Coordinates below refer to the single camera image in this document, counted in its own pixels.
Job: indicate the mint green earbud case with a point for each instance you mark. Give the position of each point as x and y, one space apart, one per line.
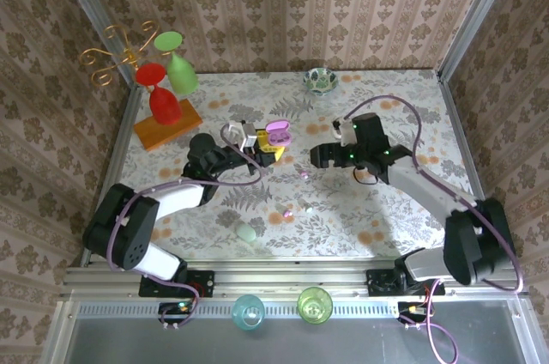
245 233

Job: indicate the aluminium frame post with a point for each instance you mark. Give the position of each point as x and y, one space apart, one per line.
476 16
92 12

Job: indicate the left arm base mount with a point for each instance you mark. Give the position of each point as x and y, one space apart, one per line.
201 284

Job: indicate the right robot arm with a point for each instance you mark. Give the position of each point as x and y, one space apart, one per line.
472 244

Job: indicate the red wine glass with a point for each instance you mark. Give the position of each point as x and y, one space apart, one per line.
165 106

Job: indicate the patterned ceramic bowl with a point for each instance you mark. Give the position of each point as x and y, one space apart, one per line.
321 82

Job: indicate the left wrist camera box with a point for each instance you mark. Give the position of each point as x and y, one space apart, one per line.
246 136

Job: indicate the orange wooden base block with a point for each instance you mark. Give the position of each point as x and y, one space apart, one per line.
148 134

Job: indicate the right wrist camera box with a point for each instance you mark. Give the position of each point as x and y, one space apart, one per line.
345 132

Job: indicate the small black controller board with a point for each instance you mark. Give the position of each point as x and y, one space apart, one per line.
409 309
171 308

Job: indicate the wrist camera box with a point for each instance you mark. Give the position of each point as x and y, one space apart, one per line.
345 132
246 136

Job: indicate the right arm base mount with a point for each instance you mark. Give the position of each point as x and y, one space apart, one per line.
379 282

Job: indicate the floral tablecloth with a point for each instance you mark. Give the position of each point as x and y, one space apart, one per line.
343 231

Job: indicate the pink earbud case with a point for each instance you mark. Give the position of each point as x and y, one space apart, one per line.
279 138

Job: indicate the green wine glass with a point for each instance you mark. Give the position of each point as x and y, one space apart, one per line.
182 76

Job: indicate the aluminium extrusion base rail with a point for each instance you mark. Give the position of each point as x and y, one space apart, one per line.
291 278

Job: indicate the grey metal sheet panel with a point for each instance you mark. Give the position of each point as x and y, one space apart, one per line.
300 344

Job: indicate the teal glass cup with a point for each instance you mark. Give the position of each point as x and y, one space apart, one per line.
249 312

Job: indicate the green glass cup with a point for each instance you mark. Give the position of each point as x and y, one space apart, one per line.
315 306

